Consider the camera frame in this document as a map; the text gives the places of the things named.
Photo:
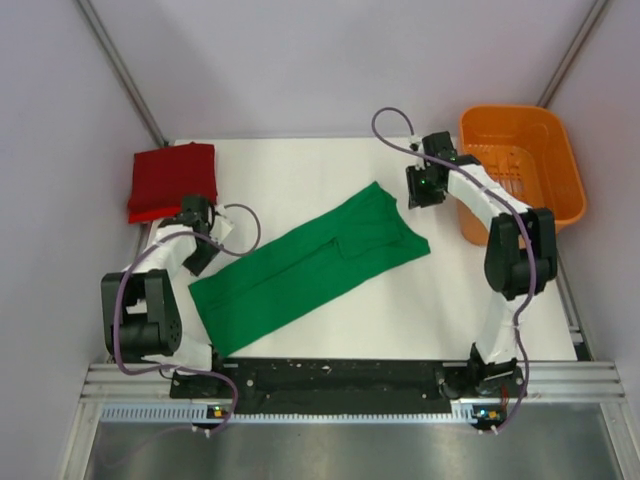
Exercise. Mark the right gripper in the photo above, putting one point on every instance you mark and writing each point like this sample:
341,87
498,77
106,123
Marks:
415,198

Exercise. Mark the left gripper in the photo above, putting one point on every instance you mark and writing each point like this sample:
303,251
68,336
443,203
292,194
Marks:
196,266

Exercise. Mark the green t shirt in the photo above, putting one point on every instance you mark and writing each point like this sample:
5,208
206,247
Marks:
304,269

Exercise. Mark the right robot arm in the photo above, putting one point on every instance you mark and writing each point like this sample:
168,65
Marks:
520,257

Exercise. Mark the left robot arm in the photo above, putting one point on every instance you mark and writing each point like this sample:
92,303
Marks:
141,317

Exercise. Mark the folded red t shirt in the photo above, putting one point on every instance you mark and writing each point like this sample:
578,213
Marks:
161,178

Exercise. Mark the orange plastic basket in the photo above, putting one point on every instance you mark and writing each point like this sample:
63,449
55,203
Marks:
526,149

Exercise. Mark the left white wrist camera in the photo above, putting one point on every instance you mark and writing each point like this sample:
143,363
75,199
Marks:
222,225

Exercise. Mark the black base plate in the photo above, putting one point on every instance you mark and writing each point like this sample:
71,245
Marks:
339,386

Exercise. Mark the left corner metal post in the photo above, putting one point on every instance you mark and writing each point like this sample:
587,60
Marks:
120,70

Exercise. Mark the corner metal post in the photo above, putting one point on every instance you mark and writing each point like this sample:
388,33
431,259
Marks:
120,70
593,18

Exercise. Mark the aluminium frame rail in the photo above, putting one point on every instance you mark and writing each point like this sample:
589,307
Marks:
549,382

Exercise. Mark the grey slotted cable duct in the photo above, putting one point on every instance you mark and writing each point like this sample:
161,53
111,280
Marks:
209,415

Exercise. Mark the right corner metal post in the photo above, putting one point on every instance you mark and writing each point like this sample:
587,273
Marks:
593,18

